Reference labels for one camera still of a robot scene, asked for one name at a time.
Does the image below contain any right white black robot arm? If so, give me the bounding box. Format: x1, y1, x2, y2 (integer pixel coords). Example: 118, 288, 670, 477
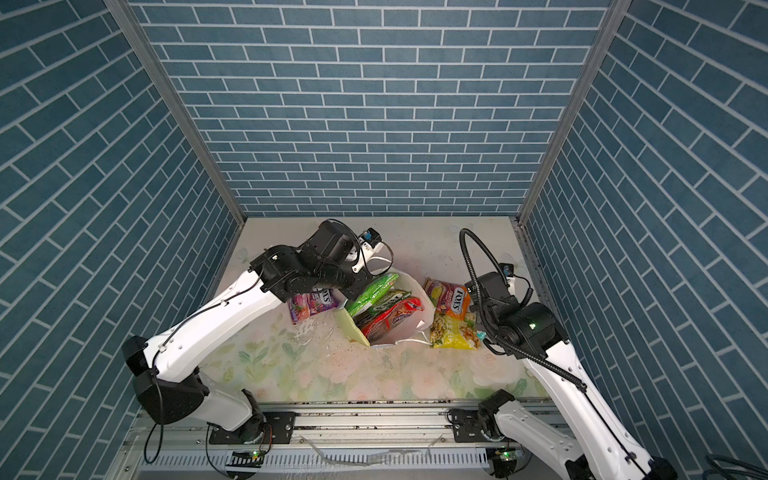
467, 272, 677, 479

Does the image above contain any purple Fox's candy packet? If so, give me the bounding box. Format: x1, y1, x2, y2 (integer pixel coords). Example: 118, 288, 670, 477
288, 289, 340, 325

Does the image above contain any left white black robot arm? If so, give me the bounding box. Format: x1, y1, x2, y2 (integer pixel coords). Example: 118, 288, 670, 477
122, 219, 387, 444

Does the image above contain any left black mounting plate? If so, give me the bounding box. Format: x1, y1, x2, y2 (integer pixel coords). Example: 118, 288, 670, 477
208, 411, 297, 445

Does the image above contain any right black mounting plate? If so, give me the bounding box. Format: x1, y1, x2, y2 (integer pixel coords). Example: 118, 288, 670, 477
445, 408, 493, 443

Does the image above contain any red snack packet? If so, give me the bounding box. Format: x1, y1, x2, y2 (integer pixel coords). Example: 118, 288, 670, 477
358, 296, 424, 344

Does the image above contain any yellow green snack packet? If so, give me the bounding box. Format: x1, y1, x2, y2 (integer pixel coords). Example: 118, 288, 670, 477
430, 312, 482, 350

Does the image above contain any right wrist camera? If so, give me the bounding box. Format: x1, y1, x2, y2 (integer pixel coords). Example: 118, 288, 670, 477
498, 263, 515, 278

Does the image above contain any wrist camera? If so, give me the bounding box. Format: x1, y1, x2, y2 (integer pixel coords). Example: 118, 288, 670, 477
498, 263, 515, 278
359, 228, 382, 249

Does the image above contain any black mounting plate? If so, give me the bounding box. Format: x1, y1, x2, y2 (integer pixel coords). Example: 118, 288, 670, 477
208, 411, 297, 445
445, 408, 493, 443

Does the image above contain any floral paper gift bag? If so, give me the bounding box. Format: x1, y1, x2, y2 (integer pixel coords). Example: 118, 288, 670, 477
334, 270, 435, 347

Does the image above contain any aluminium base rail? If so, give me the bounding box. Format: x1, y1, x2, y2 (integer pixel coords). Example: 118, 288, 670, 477
106, 400, 555, 479

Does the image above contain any white slotted cable duct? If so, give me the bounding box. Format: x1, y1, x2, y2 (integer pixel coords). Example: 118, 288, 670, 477
141, 447, 490, 473

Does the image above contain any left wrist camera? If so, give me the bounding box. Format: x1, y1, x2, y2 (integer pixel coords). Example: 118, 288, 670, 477
359, 228, 382, 249

